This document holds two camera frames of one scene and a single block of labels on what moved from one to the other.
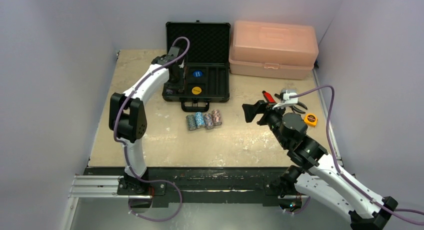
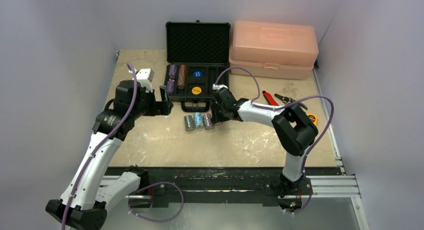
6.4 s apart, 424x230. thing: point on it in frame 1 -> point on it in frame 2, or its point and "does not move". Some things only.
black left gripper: (179, 85) -> (158, 107)
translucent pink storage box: (273, 50) does not move
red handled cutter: (269, 97) does not move
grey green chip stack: (191, 122) does not move
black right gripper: (263, 112) -> (220, 106)
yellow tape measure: (310, 119) does not move
